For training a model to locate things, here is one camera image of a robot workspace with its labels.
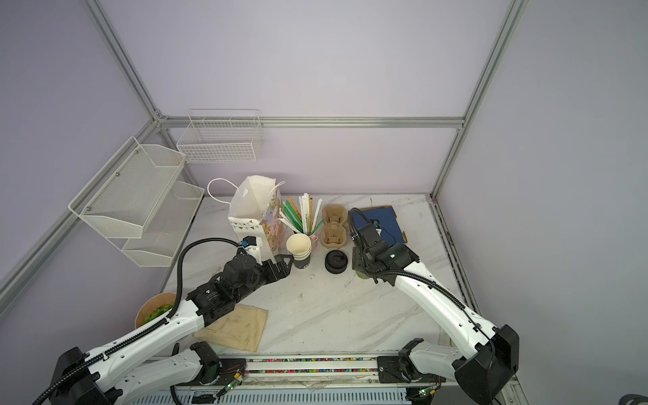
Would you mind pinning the white paper gift bag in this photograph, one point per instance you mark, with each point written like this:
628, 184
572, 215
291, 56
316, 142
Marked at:
254, 211

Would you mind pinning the upper white mesh shelf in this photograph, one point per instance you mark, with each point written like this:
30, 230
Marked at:
121, 201

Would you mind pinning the stack of paper cups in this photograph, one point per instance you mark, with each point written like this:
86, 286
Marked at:
300, 247

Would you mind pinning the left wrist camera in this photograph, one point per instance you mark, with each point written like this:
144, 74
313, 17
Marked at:
251, 246

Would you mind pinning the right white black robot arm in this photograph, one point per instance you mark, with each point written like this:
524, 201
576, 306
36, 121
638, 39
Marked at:
450, 324

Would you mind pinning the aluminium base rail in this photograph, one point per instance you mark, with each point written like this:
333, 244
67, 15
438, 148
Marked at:
300, 369

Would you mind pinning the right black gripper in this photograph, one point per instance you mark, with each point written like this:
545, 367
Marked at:
355, 265

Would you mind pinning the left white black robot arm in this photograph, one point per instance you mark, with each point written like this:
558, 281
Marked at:
121, 372

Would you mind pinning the black plastic cup lid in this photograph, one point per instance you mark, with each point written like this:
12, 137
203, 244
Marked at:
336, 262

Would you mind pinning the white mesh shelf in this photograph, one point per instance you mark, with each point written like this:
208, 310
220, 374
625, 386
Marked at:
163, 238
121, 201

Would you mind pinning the brown pulp cup carrier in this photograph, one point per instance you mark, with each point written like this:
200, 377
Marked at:
335, 233

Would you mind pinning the white wire basket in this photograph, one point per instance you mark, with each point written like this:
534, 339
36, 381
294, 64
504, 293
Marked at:
222, 136

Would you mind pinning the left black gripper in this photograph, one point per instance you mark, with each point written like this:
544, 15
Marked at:
283, 271

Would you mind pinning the bundle of wrapped straws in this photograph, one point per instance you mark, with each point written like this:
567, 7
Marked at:
302, 214

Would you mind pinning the brown bowl with greens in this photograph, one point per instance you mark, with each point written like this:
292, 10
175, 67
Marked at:
155, 307

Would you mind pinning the lower white mesh shelf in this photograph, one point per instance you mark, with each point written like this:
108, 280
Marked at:
163, 238

